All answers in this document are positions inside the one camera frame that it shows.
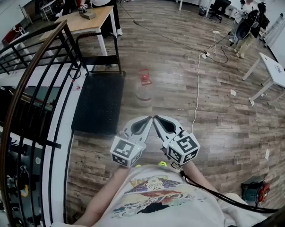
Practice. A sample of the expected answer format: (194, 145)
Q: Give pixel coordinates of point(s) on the wooden floor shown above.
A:
(227, 126)

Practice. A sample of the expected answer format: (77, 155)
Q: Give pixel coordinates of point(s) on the green and red bag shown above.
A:
(253, 190)

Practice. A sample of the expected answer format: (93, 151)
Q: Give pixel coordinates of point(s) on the person's yellow right shoe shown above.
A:
(162, 163)

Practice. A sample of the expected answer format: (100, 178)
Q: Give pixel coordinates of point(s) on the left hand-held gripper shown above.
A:
(126, 149)

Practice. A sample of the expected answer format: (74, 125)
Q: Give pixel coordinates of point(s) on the white power strip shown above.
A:
(216, 32)
(204, 55)

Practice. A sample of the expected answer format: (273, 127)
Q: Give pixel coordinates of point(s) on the black platform cart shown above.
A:
(99, 103)

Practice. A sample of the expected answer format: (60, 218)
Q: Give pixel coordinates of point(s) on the white paper scrap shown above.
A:
(267, 154)
(233, 92)

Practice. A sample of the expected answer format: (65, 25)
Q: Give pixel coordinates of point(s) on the white folding rack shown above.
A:
(274, 29)

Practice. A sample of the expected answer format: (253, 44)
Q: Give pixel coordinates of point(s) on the person's right forearm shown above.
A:
(196, 176)

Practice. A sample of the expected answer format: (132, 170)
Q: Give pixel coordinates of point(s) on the person's left forearm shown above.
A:
(102, 193)

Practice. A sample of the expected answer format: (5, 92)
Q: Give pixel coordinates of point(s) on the black office chair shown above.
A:
(219, 6)

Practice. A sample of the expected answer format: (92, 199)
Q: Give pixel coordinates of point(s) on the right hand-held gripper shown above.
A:
(183, 148)

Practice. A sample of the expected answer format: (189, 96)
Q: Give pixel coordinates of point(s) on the black waste bin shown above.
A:
(202, 11)

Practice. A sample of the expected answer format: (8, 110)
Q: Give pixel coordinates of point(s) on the person's white printed shirt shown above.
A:
(192, 212)

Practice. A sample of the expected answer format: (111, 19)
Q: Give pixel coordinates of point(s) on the wooden table with white legs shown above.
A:
(85, 22)

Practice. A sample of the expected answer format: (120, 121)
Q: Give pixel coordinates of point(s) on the white table with blue print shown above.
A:
(275, 71)

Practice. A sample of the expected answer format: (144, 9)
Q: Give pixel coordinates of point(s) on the grey box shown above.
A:
(87, 14)

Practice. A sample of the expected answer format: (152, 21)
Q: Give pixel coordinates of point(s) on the black railing with wooden handrail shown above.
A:
(19, 90)

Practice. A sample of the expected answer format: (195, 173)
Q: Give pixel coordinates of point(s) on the clear water jug red cap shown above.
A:
(144, 92)

